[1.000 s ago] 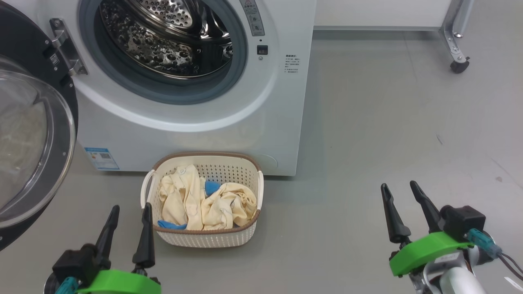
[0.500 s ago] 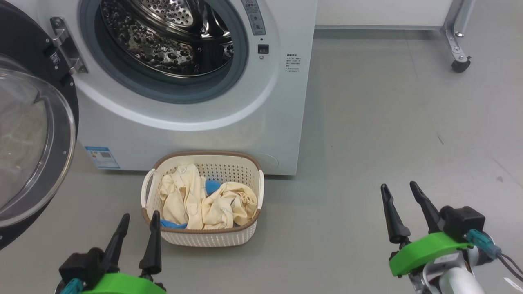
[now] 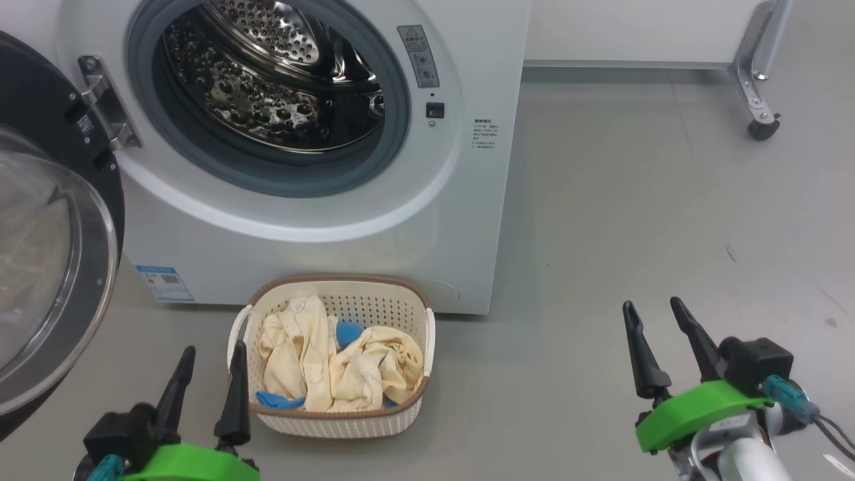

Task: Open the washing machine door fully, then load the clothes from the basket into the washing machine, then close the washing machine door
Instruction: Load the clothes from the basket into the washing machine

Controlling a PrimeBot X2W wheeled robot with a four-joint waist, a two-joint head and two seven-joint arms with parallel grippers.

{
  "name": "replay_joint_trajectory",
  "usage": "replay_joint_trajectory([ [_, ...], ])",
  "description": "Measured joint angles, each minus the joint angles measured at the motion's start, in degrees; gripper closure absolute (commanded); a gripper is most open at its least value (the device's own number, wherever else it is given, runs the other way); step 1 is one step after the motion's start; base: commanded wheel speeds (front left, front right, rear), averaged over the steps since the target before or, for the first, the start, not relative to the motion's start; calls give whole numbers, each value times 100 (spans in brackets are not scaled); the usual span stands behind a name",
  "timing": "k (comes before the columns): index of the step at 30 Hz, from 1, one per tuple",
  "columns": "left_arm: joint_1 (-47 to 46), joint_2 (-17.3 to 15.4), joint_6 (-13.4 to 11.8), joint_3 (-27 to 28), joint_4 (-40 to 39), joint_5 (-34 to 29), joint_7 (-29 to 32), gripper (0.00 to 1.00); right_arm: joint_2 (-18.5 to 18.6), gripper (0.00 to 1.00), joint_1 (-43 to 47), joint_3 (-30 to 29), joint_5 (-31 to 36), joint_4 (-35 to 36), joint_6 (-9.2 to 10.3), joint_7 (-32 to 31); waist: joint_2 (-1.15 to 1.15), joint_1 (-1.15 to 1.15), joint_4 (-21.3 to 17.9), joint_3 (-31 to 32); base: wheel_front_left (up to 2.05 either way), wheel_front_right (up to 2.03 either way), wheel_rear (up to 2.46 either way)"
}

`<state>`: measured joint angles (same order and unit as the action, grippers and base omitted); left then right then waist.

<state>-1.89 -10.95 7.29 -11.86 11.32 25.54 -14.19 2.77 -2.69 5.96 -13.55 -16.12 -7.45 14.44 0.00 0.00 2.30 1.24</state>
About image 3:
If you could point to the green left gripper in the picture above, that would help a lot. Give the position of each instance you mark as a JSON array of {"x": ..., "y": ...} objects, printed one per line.
[{"x": 194, "y": 464}]

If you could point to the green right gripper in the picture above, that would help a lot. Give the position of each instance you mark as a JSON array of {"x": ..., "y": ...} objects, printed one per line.
[{"x": 695, "y": 407}]

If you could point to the cream garment with blue cuffs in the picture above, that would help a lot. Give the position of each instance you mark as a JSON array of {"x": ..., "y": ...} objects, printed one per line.
[
  {"x": 377, "y": 374},
  {"x": 297, "y": 351}
]

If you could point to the black round glass door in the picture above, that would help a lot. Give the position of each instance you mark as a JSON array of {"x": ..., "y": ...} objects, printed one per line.
[{"x": 40, "y": 280}]

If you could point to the cream perforated laundry basket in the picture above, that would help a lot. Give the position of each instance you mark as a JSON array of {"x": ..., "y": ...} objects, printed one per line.
[{"x": 347, "y": 424}]

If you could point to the white front-load washing machine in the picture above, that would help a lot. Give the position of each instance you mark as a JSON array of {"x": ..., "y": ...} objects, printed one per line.
[{"x": 401, "y": 254}]

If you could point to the metal door hinge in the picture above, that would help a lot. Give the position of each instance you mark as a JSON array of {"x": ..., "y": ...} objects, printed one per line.
[{"x": 107, "y": 100}]

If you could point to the blue energy label sticker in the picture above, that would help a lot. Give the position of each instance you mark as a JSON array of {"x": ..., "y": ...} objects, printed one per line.
[{"x": 163, "y": 284}]

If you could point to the black caster wheel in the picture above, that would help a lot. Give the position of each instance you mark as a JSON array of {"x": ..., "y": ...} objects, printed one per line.
[{"x": 763, "y": 128}]

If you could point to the white partition panel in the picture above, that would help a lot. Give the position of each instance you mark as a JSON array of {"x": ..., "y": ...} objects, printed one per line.
[{"x": 634, "y": 30}]

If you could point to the steel perforated drum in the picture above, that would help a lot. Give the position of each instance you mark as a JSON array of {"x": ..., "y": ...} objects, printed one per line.
[{"x": 267, "y": 73}]

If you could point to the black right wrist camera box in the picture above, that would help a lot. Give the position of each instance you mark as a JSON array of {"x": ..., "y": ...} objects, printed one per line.
[{"x": 758, "y": 364}]

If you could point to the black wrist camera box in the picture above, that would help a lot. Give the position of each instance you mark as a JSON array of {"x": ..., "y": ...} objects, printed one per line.
[
  {"x": 123, "y": 431},
  {"x": 758, "y": 364}
]

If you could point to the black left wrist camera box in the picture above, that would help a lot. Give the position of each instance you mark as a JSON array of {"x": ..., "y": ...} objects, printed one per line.
[{"x": 123, "y": 431}]

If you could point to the metal partition leg bracket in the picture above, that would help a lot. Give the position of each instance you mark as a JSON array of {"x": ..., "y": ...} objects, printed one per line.
[{"x": 755, "y": 73}]

